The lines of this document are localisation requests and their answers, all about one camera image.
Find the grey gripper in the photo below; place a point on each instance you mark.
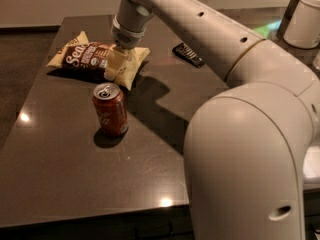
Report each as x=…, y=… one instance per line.
x=127, y=36

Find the brown and cream chip bag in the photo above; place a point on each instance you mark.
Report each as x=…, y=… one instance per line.
x=81, y=54

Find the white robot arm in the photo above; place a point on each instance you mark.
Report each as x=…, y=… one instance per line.
x=244, y=149

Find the red soda can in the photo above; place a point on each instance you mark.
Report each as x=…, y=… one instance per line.
x=108, y=100

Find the black candy bar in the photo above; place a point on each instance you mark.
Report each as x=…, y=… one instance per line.
x=187, y=54

